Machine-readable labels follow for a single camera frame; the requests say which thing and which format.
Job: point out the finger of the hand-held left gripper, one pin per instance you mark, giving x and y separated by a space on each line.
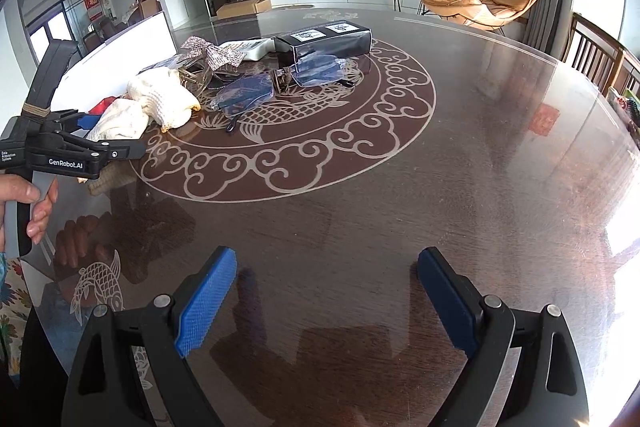
120 152
89 122

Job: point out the brown wooden dining chair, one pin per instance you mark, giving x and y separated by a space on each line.
149 7

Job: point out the black printed cardboard box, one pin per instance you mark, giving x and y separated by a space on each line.
325 47

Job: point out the red door sign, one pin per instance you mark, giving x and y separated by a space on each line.
96 6

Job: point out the cream knitted cloth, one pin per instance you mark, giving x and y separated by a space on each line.
122 117
160 99

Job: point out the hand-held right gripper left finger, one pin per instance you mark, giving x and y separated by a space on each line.
207 302

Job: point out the brown cardboard box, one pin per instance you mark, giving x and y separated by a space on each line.
242 8

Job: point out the rhinestone bow hair clip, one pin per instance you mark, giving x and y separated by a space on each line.
210 49

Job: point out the dark wooden slatted chair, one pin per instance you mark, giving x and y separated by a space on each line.
595 49

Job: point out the white storage container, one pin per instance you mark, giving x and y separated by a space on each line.
125 47

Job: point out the clear brown hair claw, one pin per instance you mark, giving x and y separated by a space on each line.
195 79

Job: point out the red snack packet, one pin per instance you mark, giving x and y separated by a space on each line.
99 107

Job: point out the white printed packet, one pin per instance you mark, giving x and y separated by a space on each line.
250 49

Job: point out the person's left hand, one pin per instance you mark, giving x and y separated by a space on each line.
42 217

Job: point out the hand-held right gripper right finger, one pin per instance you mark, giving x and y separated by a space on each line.
447 302

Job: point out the rimless blue-lens glasses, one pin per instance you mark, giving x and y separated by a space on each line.
245 99

